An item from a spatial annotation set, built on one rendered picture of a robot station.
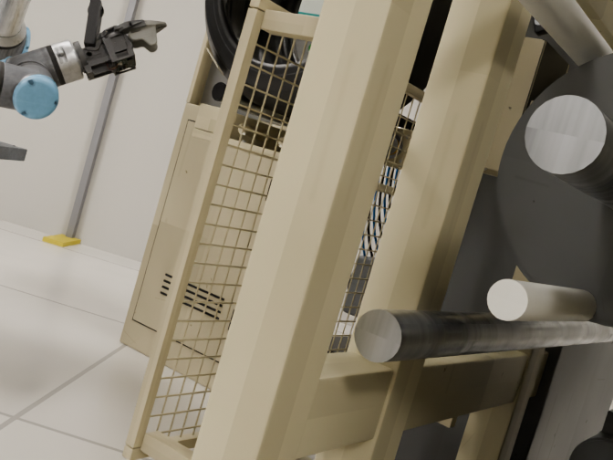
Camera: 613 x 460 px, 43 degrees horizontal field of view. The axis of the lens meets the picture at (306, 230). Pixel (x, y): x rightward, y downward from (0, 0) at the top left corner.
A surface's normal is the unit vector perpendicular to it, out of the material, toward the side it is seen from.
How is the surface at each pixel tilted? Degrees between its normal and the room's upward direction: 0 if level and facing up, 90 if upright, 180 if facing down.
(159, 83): 90
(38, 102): 105
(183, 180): 90
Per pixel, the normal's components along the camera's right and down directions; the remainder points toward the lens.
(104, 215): -0.07, 0.05
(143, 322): -0.54, -0.10
